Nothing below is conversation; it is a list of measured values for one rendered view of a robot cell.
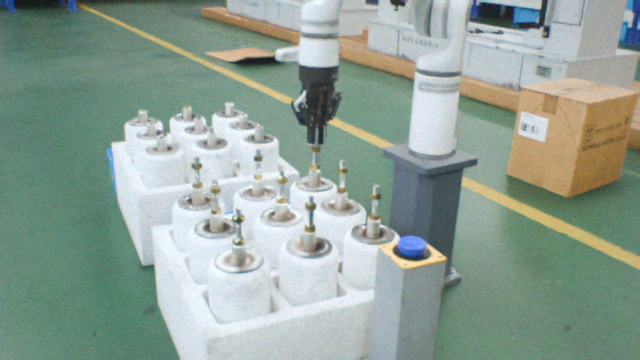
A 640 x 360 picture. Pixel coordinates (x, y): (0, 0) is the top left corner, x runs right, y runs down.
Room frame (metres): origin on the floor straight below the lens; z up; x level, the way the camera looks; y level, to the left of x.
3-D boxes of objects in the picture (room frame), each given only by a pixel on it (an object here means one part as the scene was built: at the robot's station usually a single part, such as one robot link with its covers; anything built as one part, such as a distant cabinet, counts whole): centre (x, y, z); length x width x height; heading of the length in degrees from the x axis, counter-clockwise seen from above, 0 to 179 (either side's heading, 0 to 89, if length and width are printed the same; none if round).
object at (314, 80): (1.12, 0.01, 0.46); 0.08 x 0.08 x 0.09
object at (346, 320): (0.96, 0.07, 0.09); 0.39 x 0.39 x 0.18; 27
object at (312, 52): (1.13, 0.03, 0.53); 0.11 x 0.09 x 0.06; 52
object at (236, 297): (0.80, 0.12, 0.16); 0.10 x 0.10 x 0.18
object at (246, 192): (1.07, 0.12, 0.25); 0.08 x 0.08 x 0.01
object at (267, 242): (0.96, 0.07, 0.16); 0.10 x 0.10 x 0.18
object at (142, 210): (1.45, 0.31, 0.09); 0.39 x 0.39 x 0.18; 26
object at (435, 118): (1.20, -0.23, 0.39); 0.09 x 0.09 x 0.17; 33
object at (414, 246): (0.73, -0.13, 0.32); 0.04 x 0.04 x 0.02
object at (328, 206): (1.01, -0.04, 0.25); 0.08 x 0.08 x 0.01
